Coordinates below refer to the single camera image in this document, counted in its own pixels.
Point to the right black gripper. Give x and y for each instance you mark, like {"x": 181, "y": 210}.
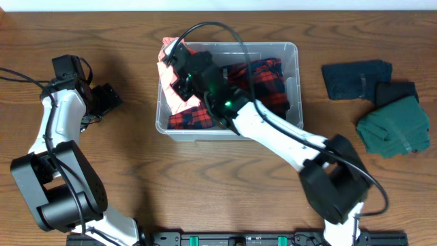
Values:
{"x": 181, "y": 85}

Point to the red navy plaid shirt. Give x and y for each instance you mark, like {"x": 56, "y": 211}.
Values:
{"x": 269, "y": 85}

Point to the black cloth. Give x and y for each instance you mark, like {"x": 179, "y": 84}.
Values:
{"x": 387, "y": 93}

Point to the dark navy garment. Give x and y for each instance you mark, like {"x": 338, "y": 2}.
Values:
{"x": 356, "y": 80}

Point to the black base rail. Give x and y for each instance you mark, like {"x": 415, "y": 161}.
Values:
{"x": 297, "y": 239}

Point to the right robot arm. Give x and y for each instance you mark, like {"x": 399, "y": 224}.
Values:
{"x": 228, "y": 90}

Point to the pink garment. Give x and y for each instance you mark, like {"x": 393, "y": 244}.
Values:
{"x": 168, "y": 77}

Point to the dark green garment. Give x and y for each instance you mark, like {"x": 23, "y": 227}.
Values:
{"x": 401, "y": 127}

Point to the clear plastic storage bin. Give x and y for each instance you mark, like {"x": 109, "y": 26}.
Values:
{"x": 226, "y": 53}

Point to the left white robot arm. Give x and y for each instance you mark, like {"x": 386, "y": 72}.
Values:
{"x": 60, "y": 187}

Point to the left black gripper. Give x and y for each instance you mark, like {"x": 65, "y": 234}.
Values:
{"x": 103, "y": 99}

